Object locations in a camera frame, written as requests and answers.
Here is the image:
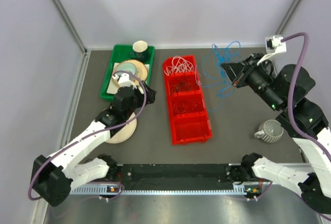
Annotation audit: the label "grey slotted cable duct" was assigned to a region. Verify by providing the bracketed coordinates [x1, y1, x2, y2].
[69, 184, 262, 196]

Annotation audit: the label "black thin cables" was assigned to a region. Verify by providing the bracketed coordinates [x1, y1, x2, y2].
[173, 78, 199, 93]

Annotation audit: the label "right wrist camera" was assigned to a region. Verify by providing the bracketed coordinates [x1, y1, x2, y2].
[257, 35, 287, 65]

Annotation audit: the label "beige floral plate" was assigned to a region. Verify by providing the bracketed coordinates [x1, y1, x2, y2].
[105, 119, 137, 144]

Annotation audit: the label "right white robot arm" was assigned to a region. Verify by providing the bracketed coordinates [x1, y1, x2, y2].
[221, 53, 330, 215]

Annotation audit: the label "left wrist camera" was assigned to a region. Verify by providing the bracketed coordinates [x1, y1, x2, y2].
[112, 73, 137, 89]

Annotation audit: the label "red compartment bin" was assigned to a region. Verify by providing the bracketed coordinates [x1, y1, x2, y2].
[162, 55, 213, 145]

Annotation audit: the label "teal bowl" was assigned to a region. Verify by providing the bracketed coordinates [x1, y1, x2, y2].
[116, 62, 137, 74]

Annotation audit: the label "dark green cup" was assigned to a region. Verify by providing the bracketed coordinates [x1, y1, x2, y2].
[129, 40, 148, 62]

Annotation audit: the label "red cables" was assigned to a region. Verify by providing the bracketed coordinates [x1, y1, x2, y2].
[174, 98, 204, 113]

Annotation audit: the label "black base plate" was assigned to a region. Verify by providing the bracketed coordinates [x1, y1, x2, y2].
[87, 163, 275, 191]

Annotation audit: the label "white square board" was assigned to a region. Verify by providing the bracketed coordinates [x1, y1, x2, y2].
[106, 63, 150, 95]

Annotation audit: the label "white cables in bin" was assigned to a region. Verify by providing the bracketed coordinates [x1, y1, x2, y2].
[164, 55, 194, 76]

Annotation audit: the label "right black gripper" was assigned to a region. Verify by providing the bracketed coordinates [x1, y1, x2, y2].
[220, 52, 283, 112]

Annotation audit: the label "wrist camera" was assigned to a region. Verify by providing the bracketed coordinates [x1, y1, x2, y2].
[112, 73, 137, 89]
[257, 35, 287, 65]

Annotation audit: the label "green plastic tray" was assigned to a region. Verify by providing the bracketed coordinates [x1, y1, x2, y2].
[99, 44, 155, 101]

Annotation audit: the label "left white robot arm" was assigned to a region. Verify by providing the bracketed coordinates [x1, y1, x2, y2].
[28, 81, 157, 206]

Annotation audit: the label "silver finned heat sink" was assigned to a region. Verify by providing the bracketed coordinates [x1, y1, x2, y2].
[254, 120, 284, 143]

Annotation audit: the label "coloured cable bundle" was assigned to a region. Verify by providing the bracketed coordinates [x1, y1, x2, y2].
[195, 40, 242, 113]

